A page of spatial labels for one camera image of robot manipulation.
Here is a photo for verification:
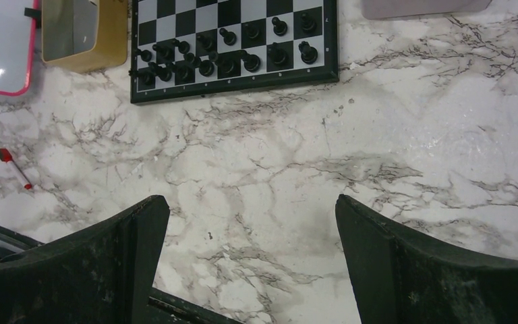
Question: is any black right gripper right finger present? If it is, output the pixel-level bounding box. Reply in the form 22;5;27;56
335;194;518;323

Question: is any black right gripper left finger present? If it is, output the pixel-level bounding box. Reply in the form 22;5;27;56
0;195;170;323

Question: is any black chess piece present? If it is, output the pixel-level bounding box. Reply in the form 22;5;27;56
271;16;288;36
300;12;317;34
209;51;235;76
243;23;260;40

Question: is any red capped marker pen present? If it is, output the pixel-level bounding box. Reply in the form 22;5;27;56
0;148;32;190

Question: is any black and white chessboard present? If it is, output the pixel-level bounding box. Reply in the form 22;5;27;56
129;0;339;104

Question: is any pink framed whiteboard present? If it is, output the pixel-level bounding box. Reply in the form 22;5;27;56
0;0;40;96

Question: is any silver metal tin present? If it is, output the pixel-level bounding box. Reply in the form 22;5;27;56
361;0;492;20

